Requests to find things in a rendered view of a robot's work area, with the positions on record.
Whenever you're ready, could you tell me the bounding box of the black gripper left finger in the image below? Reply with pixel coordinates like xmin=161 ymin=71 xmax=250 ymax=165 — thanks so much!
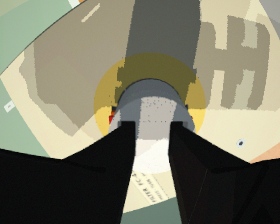
xmin=0 ymin=122 xmax=136 ymax=224

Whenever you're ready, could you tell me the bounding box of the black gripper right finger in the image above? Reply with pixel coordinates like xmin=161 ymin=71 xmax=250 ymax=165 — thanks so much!
xmin=169 ymin=121 xmax=280 ymax=224

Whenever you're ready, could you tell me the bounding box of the white cylinder with two slots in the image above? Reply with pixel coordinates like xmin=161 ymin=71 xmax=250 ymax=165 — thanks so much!
xmin=107 ymin=79 xmax=196 ymax=173

